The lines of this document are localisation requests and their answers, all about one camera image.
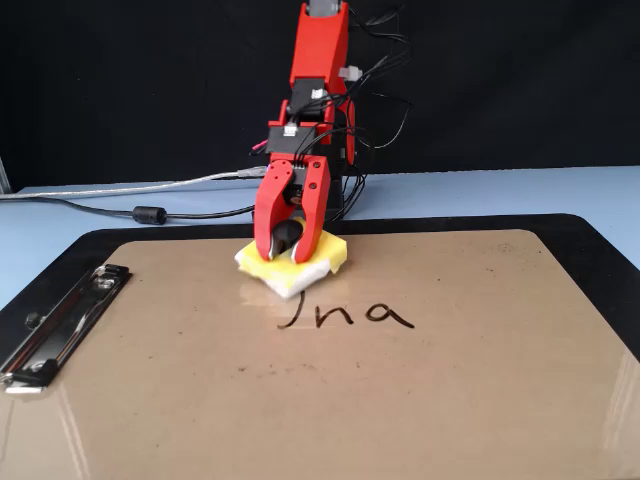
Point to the silver metal clipboard clip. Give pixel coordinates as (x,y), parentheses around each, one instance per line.
(65,325)

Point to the brown clipboard board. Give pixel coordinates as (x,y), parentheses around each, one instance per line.
(350,400)

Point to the black marker writing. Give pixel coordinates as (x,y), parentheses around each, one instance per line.
(385,315)

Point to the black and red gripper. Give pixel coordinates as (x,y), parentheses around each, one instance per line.
(292,140)

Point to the black knob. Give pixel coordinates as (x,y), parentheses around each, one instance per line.
(287,232)

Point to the yellow and white sponge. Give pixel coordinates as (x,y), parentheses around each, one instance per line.
(285,277)

